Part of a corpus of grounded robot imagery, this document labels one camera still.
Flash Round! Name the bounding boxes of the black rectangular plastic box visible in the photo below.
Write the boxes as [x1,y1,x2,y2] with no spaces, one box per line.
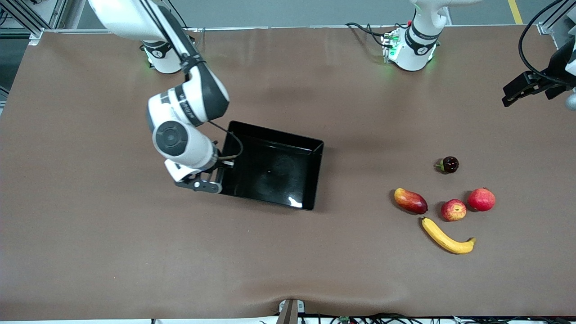
[219,120,324,211]

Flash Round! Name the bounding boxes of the red yellow apple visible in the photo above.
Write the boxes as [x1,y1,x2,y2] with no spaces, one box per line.
[441,198,468,222]

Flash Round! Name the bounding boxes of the yellow banana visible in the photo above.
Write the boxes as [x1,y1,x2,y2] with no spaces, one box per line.
[421,216,477,255]

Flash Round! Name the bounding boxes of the brown table mat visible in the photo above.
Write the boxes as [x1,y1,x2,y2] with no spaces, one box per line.
[0,25,576,321]

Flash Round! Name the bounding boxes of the dark purple mangosteen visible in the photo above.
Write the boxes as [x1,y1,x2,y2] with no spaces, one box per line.
[434,156,460,174]

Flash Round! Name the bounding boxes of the red yellow mango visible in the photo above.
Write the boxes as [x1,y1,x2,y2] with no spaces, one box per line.
[394,188,428,215]

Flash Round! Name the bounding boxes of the aluminium frame corner post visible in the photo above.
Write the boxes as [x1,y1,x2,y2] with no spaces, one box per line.
[538,0,576,36]

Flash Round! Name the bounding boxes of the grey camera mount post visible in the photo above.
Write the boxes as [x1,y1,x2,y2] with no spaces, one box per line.
[275,298,306,324]

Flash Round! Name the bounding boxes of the black left arm base cables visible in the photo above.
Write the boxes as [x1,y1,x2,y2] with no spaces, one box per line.
[346,22,387,48]

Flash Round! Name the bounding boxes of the aluminium frame with diagonal bars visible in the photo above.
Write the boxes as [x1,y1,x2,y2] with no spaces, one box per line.
[0,0,68,45]

